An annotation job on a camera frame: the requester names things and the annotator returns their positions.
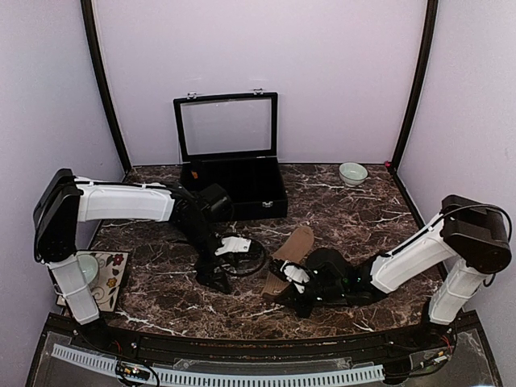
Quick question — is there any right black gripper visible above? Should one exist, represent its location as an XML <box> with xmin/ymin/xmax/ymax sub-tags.
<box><xmin>276</xmin><ymin>277</ymin><xmax>346</xmax><ymax>318</ymax></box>

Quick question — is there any tan brown sock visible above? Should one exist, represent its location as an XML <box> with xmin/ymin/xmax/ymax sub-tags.
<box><xmin>261</xmin><ymin>226</ymin><xmax>314</xmax><ymax>302</ymax></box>

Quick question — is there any black display case glass lid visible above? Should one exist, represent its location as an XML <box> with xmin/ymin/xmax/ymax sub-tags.
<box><xmin>173</xmin><ymin>90</ymin><xmax>289</xmax><ymax>223</ymax></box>

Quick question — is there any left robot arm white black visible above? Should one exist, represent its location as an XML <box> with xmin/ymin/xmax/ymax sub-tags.
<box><xmin>33</xmin><ymin>169</ymin><xmax>267</xmax><ymax>352</ymax></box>

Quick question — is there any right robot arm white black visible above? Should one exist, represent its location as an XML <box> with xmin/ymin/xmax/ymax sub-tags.
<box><xmin>269</xmin><ymin>194</ymin><xmax>513</xmax><ymax>350</ymax></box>

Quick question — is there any floral patterned mat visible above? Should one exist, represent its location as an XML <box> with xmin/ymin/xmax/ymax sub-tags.
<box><xmin>77</xmin><ymin>251</ymin><xmax>129</xmax><ymax>313</ymax></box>

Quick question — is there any pale green bowl at back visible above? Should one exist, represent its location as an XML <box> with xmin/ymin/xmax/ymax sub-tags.
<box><xmin>339</xmin><ymin>162</ymin><xmax>368</xmax><ymax>187</ymax></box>

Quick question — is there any pale green bowl on mat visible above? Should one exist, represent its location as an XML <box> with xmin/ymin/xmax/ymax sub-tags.
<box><xmin>78</xmin><ymin>254</ymin><xmax>100</xmax><ymax>288</ymax></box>

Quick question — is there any green circuit board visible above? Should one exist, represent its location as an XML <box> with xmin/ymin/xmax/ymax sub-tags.
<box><xmin>115</xmin><ymin>361</ymin><xmax>152</xmax><ymax>382</ymax></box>

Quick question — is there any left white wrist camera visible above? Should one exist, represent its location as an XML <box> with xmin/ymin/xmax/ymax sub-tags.
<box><xmin>214</xmin><ymin>236</ymin><xmax>252</xmax><ymax>256</ymax></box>

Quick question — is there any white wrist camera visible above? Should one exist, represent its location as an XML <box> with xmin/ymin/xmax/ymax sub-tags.
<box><xmin>280</xmin><ymin>261</ymin><xmax>310</xmax><ymax>293</ymax></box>
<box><xmin>214</xmin><ymin>236</ymin><xmax>252</xmax><ymax>256</ymax></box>

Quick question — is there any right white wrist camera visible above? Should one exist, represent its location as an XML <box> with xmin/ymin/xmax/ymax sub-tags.
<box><xmin>280</xmin><ymin>261</ymin><xmax>310</xmax><ymax>293</ymax></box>

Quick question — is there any black front rail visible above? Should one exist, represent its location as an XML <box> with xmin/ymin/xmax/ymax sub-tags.
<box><xmin>48</xmin><ymin>314</ymin><xmax>485</xmax><ymax>364</ymax></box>

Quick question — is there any white slotted cable duct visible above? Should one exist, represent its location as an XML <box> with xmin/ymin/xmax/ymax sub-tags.
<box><xmin>50</xmin><ymin>343</ymin><xmax>385</xmax><ymax>386</ymax></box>

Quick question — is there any left black frame post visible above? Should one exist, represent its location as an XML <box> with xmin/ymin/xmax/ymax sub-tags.
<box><xmin>80</xmin><ymin>0</ymin><xmax>132</xmax><ymax>174</ymax></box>

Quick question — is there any black frame post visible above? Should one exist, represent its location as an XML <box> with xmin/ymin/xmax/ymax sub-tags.
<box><xmin>389</xmin><ymin>0</ymin><xmax>439</xmax><ymax>174</ymax></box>
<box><xmin>80</xmin><ymin>0</ymin><xmax>132</xmax><ymax>174</ymax></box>

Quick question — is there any right black frame post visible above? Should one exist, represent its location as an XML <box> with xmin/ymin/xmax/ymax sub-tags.
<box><xmin>389</xmin><ymin>0</ymin><xmax>439</xmax><ymax>174</ymax></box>

